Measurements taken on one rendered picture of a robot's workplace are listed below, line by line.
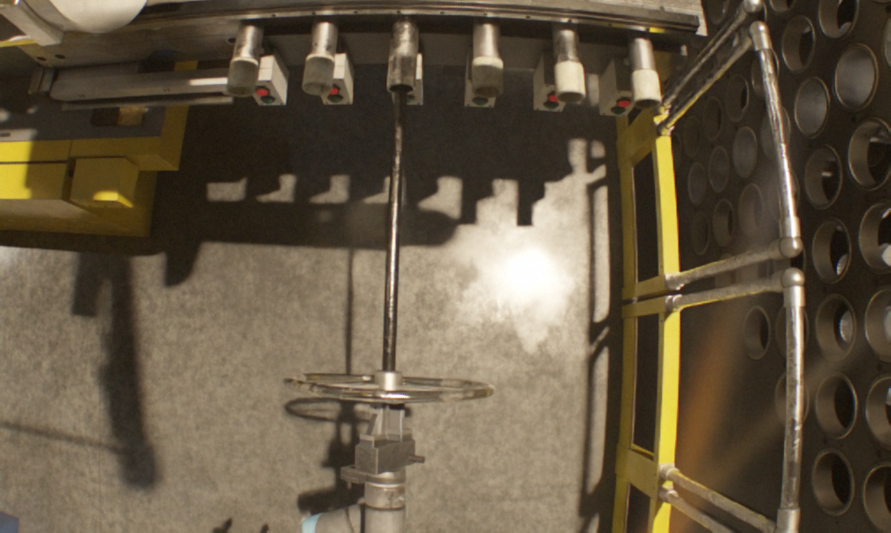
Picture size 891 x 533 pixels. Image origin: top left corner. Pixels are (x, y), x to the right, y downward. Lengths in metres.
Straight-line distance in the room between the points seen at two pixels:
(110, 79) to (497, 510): 1.81
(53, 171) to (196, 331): 0.77
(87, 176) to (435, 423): 1.33
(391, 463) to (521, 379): 0.97
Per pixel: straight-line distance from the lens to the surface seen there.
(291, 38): 1.33
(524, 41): 1.30
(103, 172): 1.66
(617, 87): 1.34
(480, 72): 1.15
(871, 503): 2.24
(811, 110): 2.58
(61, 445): 2.45
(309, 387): 0.92
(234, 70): 1.23
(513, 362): 1.93
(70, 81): 1.74
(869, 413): 2.17
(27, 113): 1.93
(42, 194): 1.78
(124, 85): 1.62
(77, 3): 0.78
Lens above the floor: 1.91
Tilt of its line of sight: 78 degrees down
